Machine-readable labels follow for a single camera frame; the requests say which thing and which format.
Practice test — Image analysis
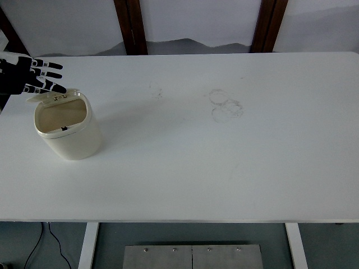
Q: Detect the black cable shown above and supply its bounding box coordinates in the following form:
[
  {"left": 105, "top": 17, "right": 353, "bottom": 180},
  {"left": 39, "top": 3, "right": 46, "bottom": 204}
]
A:
[
  {"left": 24, "top": 223, "right": 44, "bottom": 269},
  {"left": 48, "top": 223, "right": 71, "bottom": 269}
]

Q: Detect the white table leg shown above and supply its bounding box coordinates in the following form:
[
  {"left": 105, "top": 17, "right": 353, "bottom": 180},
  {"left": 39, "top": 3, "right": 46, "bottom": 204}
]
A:
[
  {"left": 284, "top": 223, "right": 309, "bottom": 269},
  {"left": 77, "top": 223, "right": 100, "bottom": 269}
]

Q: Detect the white board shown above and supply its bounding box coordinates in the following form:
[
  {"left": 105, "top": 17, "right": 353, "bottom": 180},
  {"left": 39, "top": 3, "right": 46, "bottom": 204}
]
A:
[{"left": 0, "top": 29, "right": 11, "bottom": 52}]

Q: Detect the wide brown wooden screen post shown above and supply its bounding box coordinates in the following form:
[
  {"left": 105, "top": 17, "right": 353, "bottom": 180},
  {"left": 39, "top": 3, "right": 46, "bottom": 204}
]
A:
[
  {"left": 250, "top": 0, "right": 289, "bottom": 53},
  {"left": 113, "top": 0, "right": 149, "bottom": 55}
]

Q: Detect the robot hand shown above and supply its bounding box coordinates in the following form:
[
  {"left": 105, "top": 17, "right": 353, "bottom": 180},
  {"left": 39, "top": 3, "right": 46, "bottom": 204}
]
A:
[{"left": 0, "top": 51, "right": 68, "bottom": 96}]

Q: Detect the cream lidded trash bin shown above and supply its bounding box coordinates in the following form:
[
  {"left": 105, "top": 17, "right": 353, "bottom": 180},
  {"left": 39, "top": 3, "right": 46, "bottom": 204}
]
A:
[{"left": 26, "top": 87, "right": 102, "bottom": 161}]

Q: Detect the landscape painted screen panel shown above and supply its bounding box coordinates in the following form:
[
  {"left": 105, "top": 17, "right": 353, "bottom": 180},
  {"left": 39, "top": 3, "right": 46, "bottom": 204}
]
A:
[
  {"left": 273, "top": 0, "right": 359, "bottom": 54},
  {"left": 139, "top": 0, "right": 262, "bottom": 55},
  {"left": 0, "top": 0, "right": 127, "bottom": 58}
]

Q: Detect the grey metal plate with screws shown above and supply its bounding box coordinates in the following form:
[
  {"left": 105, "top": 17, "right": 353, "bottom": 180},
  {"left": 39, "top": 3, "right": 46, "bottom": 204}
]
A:
[{"left": 122, "top": 244, "right": 263, "bottom": 269}]

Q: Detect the thin brown wooden screen post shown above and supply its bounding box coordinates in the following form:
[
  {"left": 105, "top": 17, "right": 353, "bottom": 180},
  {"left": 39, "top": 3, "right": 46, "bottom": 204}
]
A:
[{"left": 0, "top": 7, "right": 31, "bottom": 59}]

